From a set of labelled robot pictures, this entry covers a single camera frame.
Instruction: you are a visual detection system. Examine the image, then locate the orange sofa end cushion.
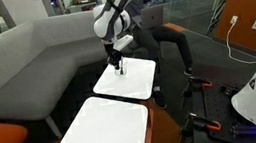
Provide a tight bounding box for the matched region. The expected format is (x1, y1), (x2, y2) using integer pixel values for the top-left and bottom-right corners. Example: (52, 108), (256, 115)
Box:
(163, 20), (187, 36)

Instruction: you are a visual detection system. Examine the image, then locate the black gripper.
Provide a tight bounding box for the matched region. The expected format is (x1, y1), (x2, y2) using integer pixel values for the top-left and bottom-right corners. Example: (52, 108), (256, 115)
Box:
(102, 40), (127, 73)

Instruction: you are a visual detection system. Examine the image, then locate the large white rectangular table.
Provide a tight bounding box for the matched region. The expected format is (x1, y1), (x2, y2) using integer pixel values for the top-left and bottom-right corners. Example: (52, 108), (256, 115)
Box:
(32, 88), (153, 143)

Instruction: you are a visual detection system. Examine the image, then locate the white low cabinet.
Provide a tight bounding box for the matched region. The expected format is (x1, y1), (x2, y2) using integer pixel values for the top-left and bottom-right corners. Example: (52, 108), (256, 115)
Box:
(67, 0), (99, 15)

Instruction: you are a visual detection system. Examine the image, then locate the small white square table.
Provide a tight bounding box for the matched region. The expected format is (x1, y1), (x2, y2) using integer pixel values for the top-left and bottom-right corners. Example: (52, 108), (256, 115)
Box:
(88, 51), (162, 107)

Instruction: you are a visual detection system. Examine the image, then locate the seated person in dark clothes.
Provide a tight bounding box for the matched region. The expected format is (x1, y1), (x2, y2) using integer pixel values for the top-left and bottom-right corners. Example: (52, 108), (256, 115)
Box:
(122, 0), (199, 113)

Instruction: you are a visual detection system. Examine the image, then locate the grey corner sofa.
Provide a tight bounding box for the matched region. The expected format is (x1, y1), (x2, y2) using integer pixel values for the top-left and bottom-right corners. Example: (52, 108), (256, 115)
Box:
(0, 2), (157, 143)

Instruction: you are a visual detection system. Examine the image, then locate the white wall plug adapter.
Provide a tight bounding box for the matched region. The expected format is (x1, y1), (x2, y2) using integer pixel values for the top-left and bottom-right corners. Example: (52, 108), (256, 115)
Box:
(229, 14), (240, 26)

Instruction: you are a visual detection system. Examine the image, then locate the silver laptop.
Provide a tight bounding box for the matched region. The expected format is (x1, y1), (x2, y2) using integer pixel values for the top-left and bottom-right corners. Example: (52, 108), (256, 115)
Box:
(129, 3), (167, 32)

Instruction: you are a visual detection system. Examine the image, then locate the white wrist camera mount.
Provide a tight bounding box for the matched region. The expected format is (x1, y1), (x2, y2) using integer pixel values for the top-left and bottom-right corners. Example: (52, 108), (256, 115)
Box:
(111, 33), (136, 53)

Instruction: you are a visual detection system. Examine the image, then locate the black tripod stand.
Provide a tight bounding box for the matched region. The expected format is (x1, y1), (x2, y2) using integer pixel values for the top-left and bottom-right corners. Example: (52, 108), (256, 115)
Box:
(202, 0), (232, 36)

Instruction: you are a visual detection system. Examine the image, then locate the black clamp with orange handle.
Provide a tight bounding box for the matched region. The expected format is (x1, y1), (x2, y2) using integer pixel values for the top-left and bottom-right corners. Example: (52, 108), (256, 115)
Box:
(177, 108), (224, 143)
(178, 73), (215, 100)

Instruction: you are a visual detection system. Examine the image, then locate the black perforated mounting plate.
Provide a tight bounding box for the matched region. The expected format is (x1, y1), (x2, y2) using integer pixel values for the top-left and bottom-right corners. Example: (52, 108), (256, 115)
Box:
(184, 73), (256, 143)

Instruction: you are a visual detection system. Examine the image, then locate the white power cable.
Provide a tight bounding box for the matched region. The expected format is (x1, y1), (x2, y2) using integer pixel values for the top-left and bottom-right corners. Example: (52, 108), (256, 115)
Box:
(222, 18), (256, 68)

